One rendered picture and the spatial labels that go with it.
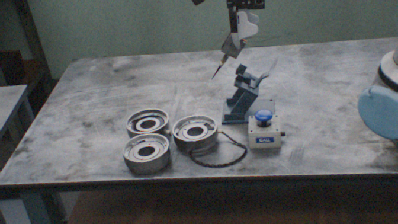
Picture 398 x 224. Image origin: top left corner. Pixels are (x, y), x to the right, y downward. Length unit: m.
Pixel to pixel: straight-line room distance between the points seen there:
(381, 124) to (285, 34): 1.90
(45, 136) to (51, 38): 1.74
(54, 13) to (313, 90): 1.90
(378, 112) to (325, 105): 0.35
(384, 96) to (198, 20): 1.98
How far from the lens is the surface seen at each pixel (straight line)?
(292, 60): 1.60
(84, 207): 1.59
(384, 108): 1.04
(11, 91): 1.98
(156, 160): 1.20
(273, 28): 2.92
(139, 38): 3.01
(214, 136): 1.26
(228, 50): 1.28
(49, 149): 1.40
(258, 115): 1.23
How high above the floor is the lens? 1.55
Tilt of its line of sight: 32 degrees down
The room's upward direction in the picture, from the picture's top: 8 degrees counter-clockwise
